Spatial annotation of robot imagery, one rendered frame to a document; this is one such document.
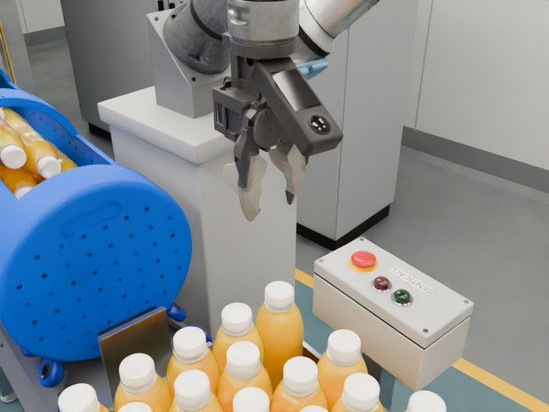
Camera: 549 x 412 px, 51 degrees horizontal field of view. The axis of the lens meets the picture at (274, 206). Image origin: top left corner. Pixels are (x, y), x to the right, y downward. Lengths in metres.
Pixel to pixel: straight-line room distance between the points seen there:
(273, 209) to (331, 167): 1.21
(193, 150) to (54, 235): 0.37
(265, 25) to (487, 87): 2.91
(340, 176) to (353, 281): 1.73
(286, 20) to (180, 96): 0.60
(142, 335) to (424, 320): 0.38
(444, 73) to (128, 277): 2.90
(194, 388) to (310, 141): 0.30
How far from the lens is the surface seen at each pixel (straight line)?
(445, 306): 0.78
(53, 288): 0.81
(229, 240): 1.23
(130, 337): 0.82
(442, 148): 3.66
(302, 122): 0.57
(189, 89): 1.14
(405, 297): 0.76
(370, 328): 0.79
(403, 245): 2.84
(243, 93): 0.65
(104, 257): 0.82
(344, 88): 2.34
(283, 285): 0.78
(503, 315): 2.56
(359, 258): 0.81
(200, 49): 1.14
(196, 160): 1.06
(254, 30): 0.60
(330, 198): 2.55
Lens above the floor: 1.59
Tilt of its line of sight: 31 degrees down
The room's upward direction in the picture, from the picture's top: straight up
